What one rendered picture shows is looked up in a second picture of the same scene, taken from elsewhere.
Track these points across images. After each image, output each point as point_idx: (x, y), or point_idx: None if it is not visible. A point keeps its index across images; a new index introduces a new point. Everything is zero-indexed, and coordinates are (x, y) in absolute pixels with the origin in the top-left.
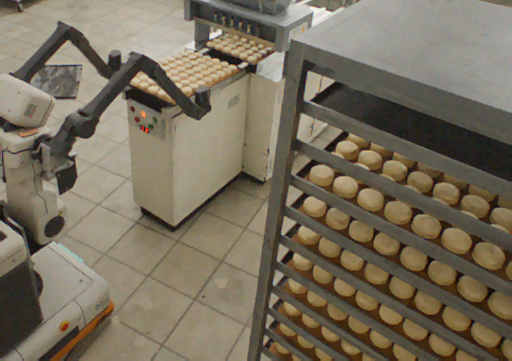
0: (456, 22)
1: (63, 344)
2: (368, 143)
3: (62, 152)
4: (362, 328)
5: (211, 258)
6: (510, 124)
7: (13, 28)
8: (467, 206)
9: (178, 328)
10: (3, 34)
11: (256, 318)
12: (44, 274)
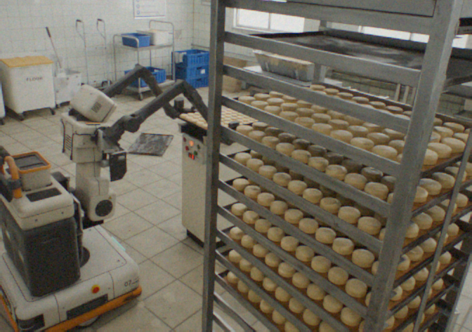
0: None
1: (93, 306)
2: None
3: (111, 136)
4: (275, 236)
5: None
6: None
7: (131, 109)
8: (345, 119)
9: (189, 319)
10: (123, 112)
11: (206, 237)
12: (93, 252)
